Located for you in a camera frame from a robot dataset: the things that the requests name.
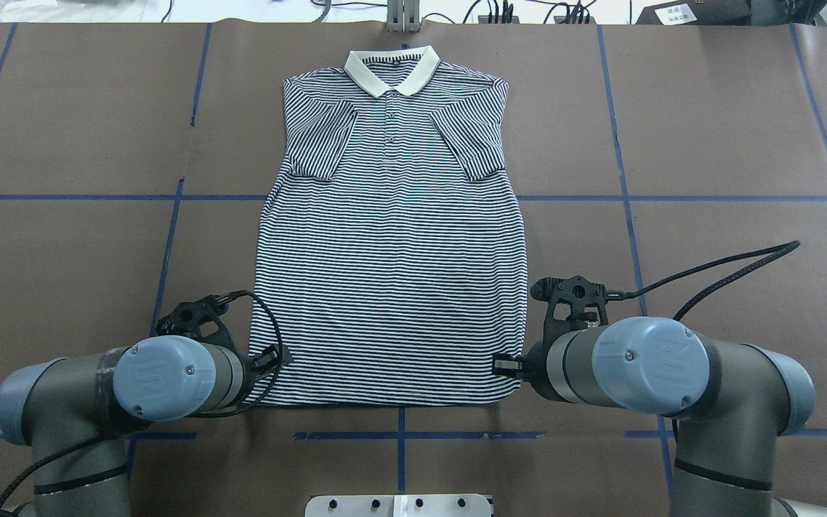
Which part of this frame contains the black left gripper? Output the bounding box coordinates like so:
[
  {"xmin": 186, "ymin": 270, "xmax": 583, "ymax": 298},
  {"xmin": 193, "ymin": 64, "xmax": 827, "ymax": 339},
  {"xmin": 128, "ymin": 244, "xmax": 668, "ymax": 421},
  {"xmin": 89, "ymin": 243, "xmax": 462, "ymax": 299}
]
[{"xmin": 240, "ymin": 345, "xmax": 292, "ymax": 392}]

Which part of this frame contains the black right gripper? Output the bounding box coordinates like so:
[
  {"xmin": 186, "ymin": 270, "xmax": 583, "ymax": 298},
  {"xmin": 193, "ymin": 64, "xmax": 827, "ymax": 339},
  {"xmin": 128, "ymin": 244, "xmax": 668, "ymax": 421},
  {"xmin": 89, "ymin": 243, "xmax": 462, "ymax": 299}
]
[{"xmin": 492, "ymin": 341, "xmax": 549, "ymax": 392}]

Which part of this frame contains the navy white striped polo shirt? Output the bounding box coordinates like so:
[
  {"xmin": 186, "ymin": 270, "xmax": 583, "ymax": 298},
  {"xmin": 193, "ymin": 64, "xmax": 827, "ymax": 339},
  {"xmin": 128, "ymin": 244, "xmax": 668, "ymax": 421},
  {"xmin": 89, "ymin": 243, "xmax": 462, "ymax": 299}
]
[{"xmin": 248, "ymin": 46, "xmax": 528, "ymax": 406}]

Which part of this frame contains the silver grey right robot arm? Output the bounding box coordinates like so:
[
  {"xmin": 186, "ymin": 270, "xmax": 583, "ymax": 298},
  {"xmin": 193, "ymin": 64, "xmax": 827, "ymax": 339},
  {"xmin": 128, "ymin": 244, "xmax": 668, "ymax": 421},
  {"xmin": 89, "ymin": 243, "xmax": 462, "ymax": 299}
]
[{"xmin": 492, "ymin": 317, "xmax": 827, "ymax": 516}]

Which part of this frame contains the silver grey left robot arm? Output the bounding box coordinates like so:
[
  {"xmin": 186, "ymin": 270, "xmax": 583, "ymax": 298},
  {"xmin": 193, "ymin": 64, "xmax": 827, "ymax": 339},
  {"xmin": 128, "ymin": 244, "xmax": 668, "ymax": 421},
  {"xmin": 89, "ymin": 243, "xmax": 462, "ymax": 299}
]
[{"xmin": 0, "ymin": 336, "xmax": 291, "ymax": 516}]

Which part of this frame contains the black power box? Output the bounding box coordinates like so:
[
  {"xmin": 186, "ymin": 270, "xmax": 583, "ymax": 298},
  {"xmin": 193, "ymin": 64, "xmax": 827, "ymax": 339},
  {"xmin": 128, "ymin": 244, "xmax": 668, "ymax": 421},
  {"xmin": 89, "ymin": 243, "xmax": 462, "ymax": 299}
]
[{"xmin": 633, "ymin": 1, "xmax": 752, "ymax": 26}]

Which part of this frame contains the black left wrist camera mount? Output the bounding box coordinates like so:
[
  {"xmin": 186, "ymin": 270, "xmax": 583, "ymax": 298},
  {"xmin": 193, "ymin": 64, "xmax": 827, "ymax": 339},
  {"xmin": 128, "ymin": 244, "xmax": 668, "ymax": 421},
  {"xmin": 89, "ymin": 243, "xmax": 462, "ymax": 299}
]
[{"xmin": 154, "ymin": 292, "xmax": 237, "ymax": 351}]

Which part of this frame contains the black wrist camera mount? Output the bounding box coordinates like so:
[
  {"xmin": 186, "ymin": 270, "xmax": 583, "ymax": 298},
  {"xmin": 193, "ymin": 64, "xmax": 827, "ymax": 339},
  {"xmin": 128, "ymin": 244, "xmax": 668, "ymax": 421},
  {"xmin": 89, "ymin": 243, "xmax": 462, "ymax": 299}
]
[
  {"xmin": 154, "ymin": 292, "xmax": 237, "ymax": 351},
  {"xmin": 529, "ymin": 276, "xmax": 609, "ymax": 346}
]

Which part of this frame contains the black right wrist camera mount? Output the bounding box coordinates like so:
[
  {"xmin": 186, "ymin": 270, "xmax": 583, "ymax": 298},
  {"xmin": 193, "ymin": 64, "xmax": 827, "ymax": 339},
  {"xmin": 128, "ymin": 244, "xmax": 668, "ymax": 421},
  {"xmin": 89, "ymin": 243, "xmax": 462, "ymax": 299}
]
[{"xmin": 529, "ymin": 276, "xmax": 609, "ymax": 346}]

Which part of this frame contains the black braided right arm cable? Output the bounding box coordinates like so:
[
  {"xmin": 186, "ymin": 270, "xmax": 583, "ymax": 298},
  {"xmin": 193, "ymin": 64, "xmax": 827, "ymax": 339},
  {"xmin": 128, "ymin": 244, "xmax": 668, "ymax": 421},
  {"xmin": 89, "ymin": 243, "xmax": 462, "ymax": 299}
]
[{"xmin": 600, "ymin": 241, "xmax": 802, "ymax": 324}]

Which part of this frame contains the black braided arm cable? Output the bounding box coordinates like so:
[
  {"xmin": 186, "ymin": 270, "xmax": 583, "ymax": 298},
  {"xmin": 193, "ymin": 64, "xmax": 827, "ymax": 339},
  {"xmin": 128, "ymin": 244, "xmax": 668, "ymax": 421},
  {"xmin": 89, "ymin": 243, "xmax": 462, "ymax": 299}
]
[
  {"xmin": 600, "ymin": 241, "xmax": 802, "ymax": 324},
  {"xmin": 0, "ymin": 289, "xmax": 294, "ymax": 517}
]

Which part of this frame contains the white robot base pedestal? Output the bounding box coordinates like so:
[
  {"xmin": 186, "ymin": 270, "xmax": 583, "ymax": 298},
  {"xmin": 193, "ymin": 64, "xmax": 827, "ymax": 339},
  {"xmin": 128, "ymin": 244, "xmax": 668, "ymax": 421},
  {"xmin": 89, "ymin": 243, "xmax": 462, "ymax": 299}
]
[{"xmin": 304, "ymin": 493, "xmax": 495, "ymax": 516}]

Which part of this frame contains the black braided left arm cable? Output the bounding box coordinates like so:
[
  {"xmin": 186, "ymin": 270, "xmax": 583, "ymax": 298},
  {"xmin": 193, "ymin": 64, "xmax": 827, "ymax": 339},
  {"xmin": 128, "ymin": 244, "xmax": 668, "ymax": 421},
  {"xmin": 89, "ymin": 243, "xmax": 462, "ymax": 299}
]
[{"xmin": 0, "ymin": 289, "xmax": 294, "ymax": 517}]

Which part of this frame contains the aluminium frame post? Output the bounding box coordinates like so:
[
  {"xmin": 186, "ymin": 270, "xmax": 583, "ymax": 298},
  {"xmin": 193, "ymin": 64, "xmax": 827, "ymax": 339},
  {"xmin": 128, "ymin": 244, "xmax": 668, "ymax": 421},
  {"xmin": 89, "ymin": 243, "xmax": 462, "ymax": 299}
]
[{"xmin": 385, "ymin": 0, "xmax": 422, "ymax": 33}]

